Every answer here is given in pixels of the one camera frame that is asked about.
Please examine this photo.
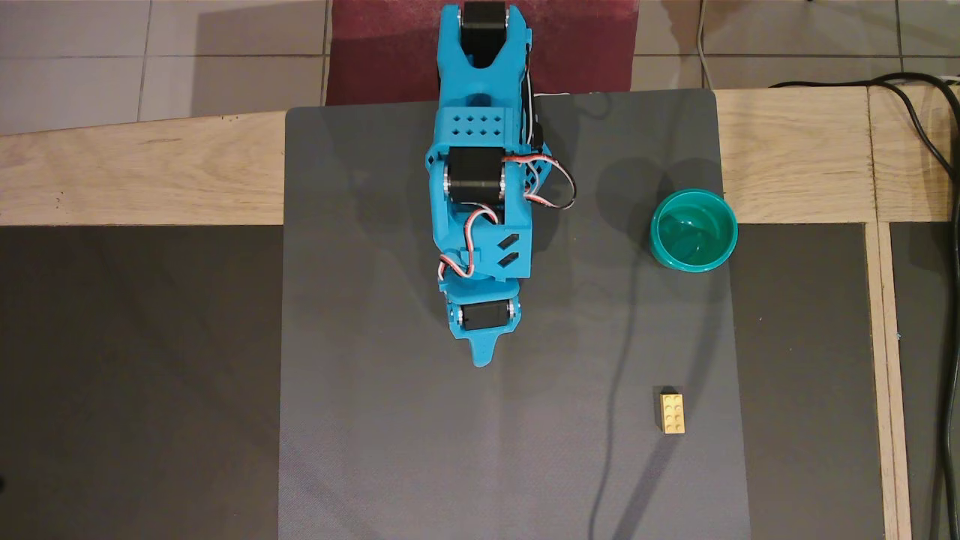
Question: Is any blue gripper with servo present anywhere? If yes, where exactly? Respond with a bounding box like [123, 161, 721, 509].
[442, 277, 525, 369]

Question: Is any cream yellow lego brick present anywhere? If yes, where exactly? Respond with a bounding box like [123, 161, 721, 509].
[659, 391, 686, 435]

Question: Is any grey rubber mat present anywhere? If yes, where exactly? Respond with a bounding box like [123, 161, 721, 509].
[277, 88, 752, 540]

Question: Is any green plastic cup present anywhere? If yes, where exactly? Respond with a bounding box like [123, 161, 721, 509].
[649, 188, 739, 274]

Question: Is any dark red floor mat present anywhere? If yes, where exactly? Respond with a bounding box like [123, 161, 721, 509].
[325, 0, 641, 107]

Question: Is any red white black servo wire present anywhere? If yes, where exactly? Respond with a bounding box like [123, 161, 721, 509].
[438, 208, 500, 279]
[501, 153, 578, 212]

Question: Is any thin white cable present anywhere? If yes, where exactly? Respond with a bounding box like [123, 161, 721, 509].
[696, 0, 712, 90]

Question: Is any black power cable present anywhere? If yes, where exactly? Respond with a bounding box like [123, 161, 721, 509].
[771, 72, 960, 540]

